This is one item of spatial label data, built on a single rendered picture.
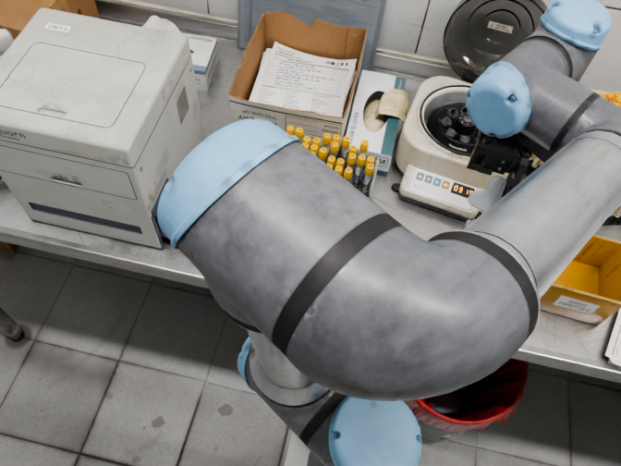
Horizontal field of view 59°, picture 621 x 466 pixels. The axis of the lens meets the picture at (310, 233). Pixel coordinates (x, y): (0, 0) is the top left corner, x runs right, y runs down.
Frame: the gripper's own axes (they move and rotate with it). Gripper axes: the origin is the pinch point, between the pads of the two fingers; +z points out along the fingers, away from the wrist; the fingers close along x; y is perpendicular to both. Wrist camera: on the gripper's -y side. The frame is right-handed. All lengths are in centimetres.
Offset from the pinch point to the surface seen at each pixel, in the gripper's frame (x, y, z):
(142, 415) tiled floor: 33, 73, 108
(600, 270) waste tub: -4.9, -26.7, 19.5
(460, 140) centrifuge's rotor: -20.8, 6.1, 10.5
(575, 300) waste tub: 6.9, -19.8, 14.2
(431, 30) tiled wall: -50, 18, 8
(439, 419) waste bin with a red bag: 19, -10, 66
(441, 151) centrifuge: -15.6, 9.5, 9.5
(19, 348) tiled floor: 25, 121, 108
